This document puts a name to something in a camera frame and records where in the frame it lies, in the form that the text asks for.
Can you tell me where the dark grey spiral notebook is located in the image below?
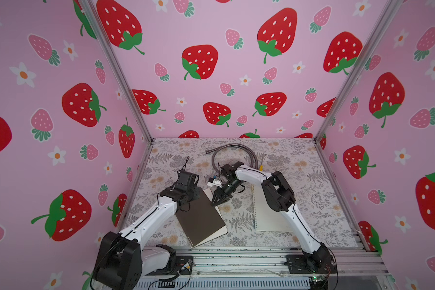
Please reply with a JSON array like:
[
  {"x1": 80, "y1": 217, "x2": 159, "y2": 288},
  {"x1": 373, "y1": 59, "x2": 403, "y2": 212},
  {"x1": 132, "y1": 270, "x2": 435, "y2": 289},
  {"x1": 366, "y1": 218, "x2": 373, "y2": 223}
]
[{"x1": 175, "y1": 188, "x2": 228, "y2": 248}]

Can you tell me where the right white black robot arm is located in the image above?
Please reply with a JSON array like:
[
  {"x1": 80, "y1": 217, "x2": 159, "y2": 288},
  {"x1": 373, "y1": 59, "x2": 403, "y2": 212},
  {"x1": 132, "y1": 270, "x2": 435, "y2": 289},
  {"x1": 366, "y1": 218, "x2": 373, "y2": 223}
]
[{"x1": 208, "y1": 162, "x2": 331, "y2": 265}]

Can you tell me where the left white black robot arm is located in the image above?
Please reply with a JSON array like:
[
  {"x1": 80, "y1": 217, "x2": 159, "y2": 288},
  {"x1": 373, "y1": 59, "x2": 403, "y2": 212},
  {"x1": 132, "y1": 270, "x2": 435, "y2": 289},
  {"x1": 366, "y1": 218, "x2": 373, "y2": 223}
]
[{"x1": 91, "y1": 169, "x2": 202, "y2": 290}]

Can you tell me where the white spiral notebook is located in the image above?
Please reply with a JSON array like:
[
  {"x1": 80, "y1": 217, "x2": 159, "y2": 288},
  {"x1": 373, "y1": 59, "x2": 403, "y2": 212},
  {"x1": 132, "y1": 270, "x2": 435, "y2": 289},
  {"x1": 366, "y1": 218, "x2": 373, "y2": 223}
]
[{"x1": 251, "y1": 185, "x2": 292, "y2": 232}]

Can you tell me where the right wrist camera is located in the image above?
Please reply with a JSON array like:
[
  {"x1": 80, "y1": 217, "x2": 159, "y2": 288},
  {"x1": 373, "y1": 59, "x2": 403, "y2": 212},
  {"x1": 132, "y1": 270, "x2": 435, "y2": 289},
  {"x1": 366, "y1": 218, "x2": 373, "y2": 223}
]
[{"x1": 207, "y1": 176, "x2": 222, "y2": 187}]

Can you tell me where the grey coiled hose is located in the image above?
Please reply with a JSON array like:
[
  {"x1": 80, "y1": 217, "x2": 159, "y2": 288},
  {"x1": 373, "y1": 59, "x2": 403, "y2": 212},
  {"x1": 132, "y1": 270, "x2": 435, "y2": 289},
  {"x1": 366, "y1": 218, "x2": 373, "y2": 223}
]
[{"x1": 205, "y1": 144, "x2": 259, "y2": 175}]

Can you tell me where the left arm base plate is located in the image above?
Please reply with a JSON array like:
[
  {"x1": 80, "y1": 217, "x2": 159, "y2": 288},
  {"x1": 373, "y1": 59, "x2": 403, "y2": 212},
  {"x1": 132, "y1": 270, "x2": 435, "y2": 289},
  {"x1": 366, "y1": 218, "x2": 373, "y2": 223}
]
[{"x1": 147, "y1": 256, "x2": 194, "y2": 276}]

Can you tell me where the aluminium rail frame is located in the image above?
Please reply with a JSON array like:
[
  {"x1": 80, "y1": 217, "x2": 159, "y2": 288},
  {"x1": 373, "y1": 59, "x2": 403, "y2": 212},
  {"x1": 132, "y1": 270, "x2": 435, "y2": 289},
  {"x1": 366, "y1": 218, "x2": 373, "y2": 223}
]
[{"x1": 133, "y1": 247, "x2": 398, "y2": 290}]

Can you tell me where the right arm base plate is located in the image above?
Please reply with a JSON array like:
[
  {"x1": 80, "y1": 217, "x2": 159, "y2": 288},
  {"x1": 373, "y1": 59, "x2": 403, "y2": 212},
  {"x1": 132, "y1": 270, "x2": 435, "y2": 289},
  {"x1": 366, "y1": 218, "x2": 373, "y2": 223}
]
[{"x1": 283, "y1": 254, "x2": 338, "y2": 275}]

